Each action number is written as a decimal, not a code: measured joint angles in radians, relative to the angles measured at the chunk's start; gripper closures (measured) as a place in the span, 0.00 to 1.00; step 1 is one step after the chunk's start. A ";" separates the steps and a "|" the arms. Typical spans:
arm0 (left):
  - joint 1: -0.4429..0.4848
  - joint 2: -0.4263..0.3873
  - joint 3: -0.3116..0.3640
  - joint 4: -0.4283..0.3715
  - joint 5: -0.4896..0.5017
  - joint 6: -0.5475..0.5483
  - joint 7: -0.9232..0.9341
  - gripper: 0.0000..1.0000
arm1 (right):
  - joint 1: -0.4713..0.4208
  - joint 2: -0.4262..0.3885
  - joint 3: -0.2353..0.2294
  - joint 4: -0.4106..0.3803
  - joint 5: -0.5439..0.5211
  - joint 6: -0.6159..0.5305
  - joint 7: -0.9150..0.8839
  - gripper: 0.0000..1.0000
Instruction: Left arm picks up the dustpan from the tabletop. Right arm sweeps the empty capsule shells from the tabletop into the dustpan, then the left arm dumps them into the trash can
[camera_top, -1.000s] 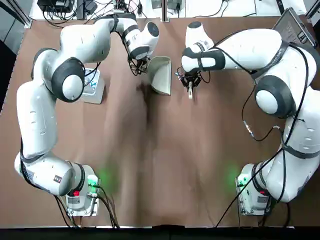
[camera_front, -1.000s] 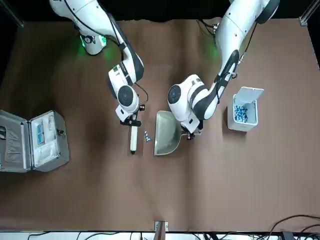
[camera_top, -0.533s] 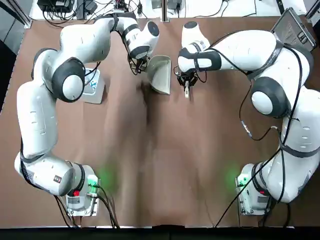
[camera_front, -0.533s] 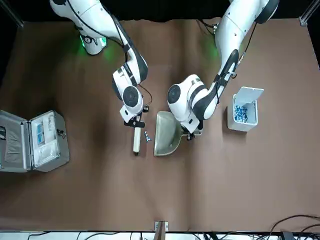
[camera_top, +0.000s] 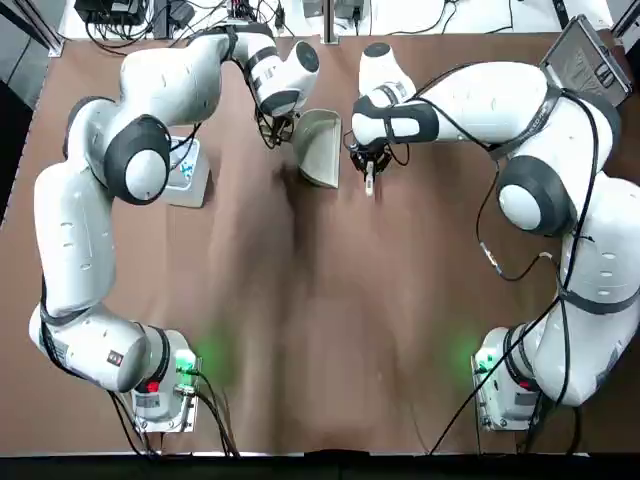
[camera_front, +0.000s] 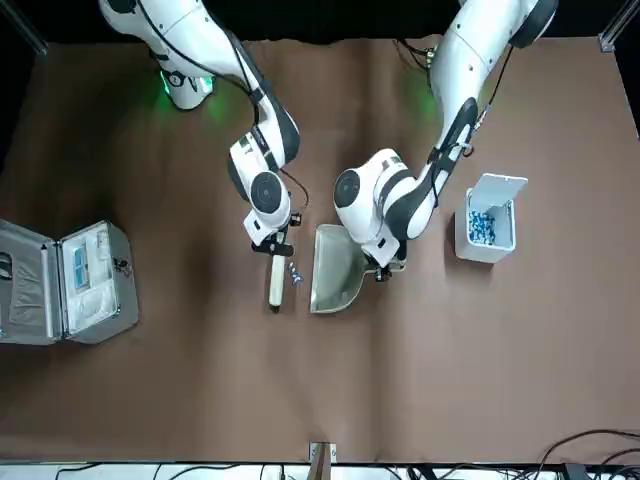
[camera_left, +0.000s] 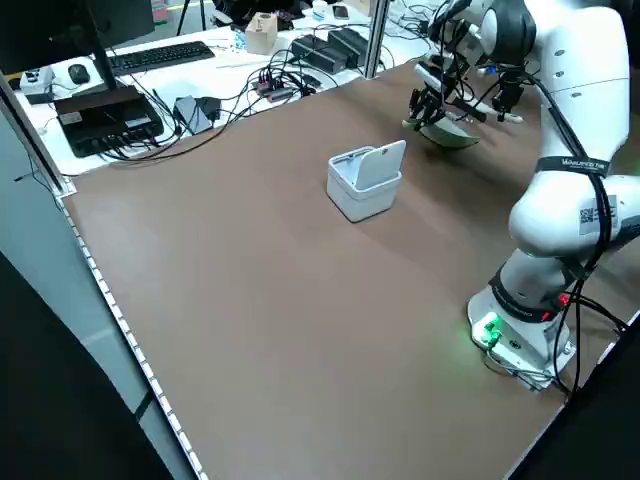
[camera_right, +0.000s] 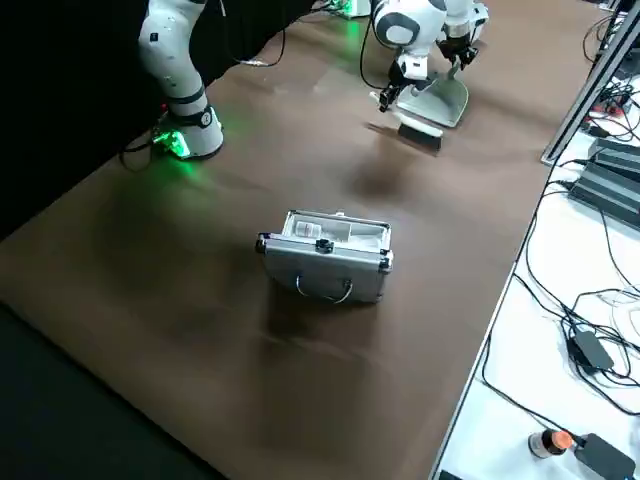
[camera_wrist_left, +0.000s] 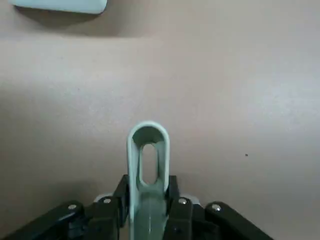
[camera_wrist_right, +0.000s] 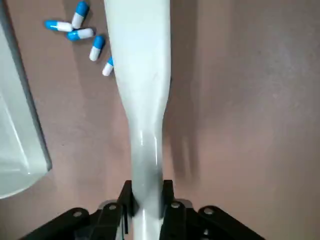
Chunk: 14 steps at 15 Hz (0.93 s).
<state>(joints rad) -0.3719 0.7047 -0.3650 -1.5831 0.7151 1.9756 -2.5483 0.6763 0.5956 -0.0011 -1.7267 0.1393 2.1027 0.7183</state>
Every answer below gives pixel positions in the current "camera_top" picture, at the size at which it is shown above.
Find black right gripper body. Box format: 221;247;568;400
348;141;395;176

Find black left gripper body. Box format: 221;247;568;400
255;109;300;150

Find pale green plastic dustpan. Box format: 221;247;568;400
291;108;345;190

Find white flip lid trash can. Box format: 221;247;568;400
162;135;212;209

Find black power adapter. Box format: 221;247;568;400
152;0;197;40

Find black box computer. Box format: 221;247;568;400
74;0;146;26

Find silver aluminium case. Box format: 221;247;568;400
538;14;634;109

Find aluminium camera post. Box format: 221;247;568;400
322;0;337;45

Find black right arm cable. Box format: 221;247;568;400
474;187;554;282

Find aluminium frame post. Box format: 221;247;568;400
612;0;640;39
29;0;66;56

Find black right base cable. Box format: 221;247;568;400
429;319;544;455

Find black left base cables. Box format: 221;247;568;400
107;369;241;459

